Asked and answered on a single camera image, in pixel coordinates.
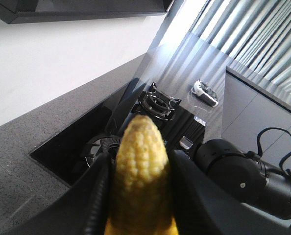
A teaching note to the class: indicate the stove burner grate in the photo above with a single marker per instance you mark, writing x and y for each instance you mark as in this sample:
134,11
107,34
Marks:
157,103
98,145

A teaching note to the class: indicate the black range hood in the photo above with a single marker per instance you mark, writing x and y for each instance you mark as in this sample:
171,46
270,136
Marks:
39,11

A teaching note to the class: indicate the near stove burner grate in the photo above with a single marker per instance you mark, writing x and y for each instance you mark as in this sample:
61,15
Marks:
98,145

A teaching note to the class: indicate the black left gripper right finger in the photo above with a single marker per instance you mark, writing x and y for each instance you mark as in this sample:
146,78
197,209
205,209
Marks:
202,208

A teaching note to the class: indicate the black gas stove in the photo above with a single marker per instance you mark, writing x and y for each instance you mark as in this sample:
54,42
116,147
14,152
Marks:
71,152

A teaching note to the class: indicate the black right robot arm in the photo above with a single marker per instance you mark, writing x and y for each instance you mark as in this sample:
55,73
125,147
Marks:
246,177

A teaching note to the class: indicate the grey white curtain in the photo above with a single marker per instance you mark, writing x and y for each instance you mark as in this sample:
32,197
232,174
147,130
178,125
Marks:
255,33

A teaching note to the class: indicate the far stove burner grate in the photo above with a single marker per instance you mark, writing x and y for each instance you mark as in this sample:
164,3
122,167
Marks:
157,103

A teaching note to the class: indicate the grey side stone countertop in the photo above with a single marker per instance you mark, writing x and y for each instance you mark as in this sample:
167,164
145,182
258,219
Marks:
27,188

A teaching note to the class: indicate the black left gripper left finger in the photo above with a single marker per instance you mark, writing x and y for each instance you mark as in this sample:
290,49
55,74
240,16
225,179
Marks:
82,210

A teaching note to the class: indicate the grey drawer cabinet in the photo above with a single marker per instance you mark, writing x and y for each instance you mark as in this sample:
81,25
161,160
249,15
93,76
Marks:
246,112

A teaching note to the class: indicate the white black handheld device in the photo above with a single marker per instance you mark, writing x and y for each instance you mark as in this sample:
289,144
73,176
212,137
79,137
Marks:
205,93

